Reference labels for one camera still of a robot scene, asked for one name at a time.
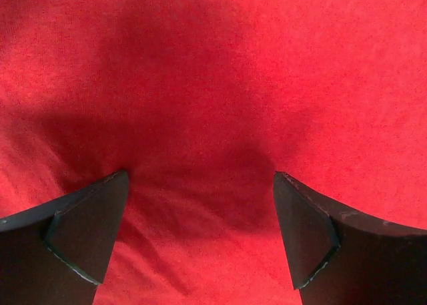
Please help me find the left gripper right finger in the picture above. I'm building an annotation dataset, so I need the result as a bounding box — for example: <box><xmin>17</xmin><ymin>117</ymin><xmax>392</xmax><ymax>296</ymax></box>
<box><xmin>273</xmin><ymin>172</ymin><xmax>426</xmax><ymax>305</ymax></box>

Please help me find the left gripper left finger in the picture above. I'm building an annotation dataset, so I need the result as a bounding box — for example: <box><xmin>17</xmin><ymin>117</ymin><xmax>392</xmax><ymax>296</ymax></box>
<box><xmin>1</xmin><ymin>170</ymin><xmax>129</xmax><ymax>305</ymax></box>

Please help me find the dark red t-shirt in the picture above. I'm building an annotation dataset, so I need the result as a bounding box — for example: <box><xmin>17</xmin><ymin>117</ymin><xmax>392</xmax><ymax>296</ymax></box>
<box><xmin>1</xmin><ymin>0</ymin><xmax>426</xmax><ymax>304</ymax></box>

